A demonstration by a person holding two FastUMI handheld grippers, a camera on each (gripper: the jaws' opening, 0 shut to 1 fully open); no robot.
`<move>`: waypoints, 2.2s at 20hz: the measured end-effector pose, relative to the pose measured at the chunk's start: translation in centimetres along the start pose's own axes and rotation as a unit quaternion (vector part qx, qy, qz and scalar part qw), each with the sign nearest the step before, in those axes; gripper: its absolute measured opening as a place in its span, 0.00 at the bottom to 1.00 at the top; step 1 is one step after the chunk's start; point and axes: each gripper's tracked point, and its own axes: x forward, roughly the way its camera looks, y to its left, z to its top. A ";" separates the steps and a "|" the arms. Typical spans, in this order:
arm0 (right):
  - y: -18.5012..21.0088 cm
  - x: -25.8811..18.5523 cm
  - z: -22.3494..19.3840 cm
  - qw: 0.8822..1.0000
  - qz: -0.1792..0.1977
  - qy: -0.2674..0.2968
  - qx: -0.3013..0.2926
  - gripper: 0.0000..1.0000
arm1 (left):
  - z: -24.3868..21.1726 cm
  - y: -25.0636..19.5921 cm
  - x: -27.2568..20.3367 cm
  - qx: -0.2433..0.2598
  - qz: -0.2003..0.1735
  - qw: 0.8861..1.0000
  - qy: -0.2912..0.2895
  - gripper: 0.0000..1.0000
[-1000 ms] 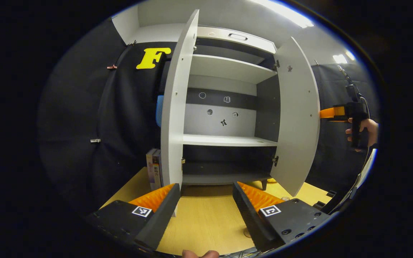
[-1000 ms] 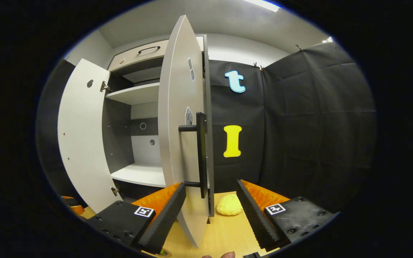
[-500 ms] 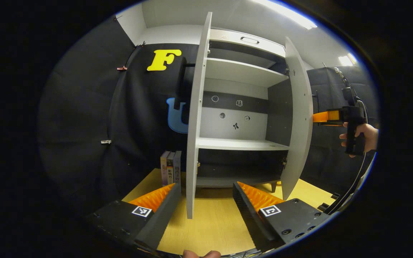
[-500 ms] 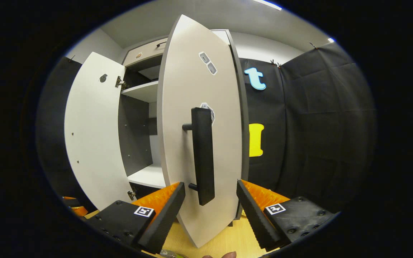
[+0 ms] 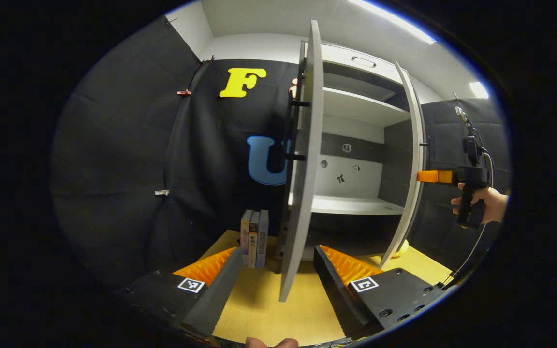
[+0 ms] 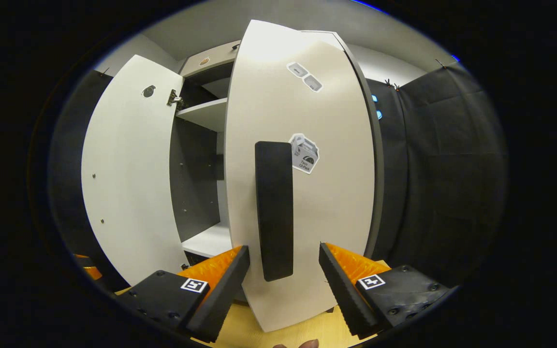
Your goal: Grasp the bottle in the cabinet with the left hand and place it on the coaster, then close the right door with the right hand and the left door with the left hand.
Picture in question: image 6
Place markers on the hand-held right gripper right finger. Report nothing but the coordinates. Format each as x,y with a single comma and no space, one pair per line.
344,295

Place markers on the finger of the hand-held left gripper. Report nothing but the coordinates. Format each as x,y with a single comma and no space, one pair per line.
90,269

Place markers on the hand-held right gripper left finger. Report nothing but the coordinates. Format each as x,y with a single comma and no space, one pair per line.
220,299

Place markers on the white cabinet door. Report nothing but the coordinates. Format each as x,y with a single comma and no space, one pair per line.
331,203
128,183

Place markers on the white cabinet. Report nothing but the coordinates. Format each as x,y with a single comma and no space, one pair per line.
196,183

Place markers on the white cabinet shelf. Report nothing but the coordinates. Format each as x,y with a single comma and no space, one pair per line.
206,113

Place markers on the metal door hinge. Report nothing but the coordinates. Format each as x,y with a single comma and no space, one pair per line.
175,98

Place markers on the beige cabinet drawer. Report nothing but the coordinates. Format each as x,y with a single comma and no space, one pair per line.
215,60

